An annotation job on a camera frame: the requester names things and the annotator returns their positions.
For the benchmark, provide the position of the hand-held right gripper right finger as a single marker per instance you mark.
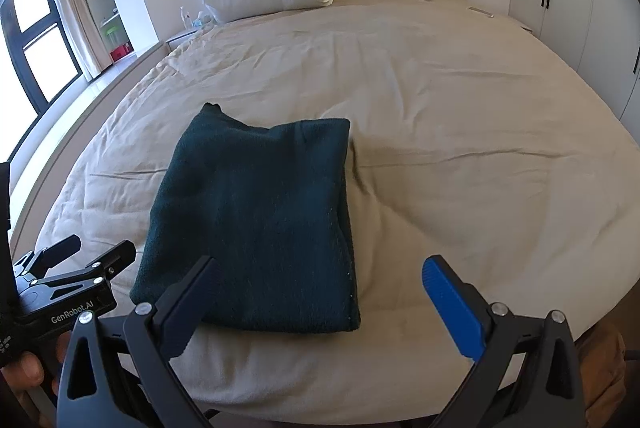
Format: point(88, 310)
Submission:
point(452, 308)

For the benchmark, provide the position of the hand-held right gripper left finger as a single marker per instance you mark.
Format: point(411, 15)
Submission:
point(185, 313)

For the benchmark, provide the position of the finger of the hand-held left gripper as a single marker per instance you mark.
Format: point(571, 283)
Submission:
point(112, 258)
point(55, 250)

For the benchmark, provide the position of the dark teal knitted sweater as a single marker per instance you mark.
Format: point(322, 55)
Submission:
point(260, 218)

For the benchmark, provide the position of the person's left hand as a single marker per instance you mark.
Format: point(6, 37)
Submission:
point(22, 373)

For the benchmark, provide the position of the person's brown trousers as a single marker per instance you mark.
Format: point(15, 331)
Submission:
point(602, 368)

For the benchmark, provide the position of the bed with beige sheet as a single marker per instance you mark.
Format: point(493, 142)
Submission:
point(450, 133)

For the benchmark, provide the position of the red box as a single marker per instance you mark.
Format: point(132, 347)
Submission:
point(120, 53)

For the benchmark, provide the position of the black framed window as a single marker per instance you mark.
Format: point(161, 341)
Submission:
point(37, 43)

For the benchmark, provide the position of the white bedside table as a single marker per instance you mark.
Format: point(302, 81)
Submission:
point(182, 37)

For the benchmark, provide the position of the beige curtain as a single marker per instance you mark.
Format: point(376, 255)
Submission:
point(70, 8)

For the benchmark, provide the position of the clear plastic bottle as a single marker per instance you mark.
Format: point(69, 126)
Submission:
point(183, 16)

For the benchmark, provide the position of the white remote control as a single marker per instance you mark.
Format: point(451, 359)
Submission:
point(481, 11)

